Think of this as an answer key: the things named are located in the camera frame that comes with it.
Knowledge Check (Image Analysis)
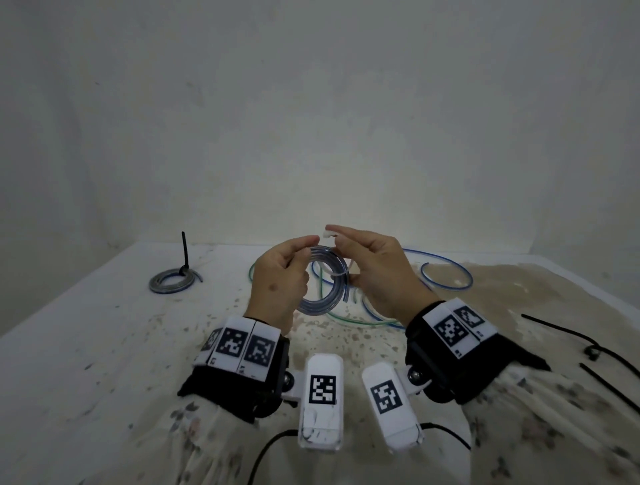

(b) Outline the black zip tie on coil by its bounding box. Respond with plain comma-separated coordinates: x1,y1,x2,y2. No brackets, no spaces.
179,231,194,278

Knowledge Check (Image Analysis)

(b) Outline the clear plastic tube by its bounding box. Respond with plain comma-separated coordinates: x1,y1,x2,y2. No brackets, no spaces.
299,245,352,316

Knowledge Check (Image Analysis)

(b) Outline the black wrist band with markers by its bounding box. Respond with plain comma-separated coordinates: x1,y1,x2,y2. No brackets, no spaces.
403,298,552,406
177,315,292,426

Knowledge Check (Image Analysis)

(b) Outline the person's left hand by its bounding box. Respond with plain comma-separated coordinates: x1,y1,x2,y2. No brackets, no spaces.
243,235,321,336

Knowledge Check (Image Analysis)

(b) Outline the person's right hand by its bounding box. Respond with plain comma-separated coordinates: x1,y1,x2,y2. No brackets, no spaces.
325,225,442,329

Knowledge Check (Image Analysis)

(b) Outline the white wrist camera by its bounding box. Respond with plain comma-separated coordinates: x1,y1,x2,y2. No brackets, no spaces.
281,353,347,451
361,362,432,453

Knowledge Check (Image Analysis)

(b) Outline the black camera cable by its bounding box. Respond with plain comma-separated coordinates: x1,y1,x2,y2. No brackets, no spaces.
419,422,472,451
247,429,301,485

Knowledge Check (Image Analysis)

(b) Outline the black left wrist band with markers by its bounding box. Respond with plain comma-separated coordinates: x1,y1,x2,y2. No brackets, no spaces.
177,315,292,426

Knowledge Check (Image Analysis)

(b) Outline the short black zip tie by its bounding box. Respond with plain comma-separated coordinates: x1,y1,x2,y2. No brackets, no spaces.
579,363,640,416

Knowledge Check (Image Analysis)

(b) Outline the person's left forearm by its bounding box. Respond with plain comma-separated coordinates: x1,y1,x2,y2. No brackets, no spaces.
145,397,306,485

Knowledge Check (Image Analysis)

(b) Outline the white zip tie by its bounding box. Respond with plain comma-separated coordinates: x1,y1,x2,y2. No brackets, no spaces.
324,227,352,281

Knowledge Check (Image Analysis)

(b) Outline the black right wrist band with markers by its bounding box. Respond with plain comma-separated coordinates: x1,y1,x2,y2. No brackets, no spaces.
403,298,552,406

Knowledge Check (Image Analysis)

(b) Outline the green thin tube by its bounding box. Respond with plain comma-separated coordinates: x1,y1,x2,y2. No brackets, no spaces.
248,260,407,329

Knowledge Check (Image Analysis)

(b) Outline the black left camera cable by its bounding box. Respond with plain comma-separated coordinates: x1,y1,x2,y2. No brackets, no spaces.
247,429,301,485

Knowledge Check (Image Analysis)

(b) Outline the blue thin tube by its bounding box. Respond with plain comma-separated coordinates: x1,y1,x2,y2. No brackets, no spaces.
311,248,474,331

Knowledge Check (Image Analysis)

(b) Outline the long black zip tie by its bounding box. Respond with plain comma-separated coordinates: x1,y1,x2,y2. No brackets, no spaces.
521,313,640,376

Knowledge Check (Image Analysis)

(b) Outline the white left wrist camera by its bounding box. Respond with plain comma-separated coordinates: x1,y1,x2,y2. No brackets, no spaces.
281,353,347,451

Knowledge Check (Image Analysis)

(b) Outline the grey coiled tube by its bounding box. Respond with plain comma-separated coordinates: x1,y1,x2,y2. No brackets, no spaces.
148,267,204,295

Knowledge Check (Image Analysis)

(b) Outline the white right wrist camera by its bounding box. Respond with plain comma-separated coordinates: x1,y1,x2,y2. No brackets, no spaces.
361,362,432,453

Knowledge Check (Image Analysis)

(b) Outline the person's right forearm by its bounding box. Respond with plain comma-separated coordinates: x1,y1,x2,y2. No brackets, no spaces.
459,361,640,485

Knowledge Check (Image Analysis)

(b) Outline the black right camera cable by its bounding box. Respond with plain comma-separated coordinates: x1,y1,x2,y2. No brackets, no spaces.
419,422,472,451

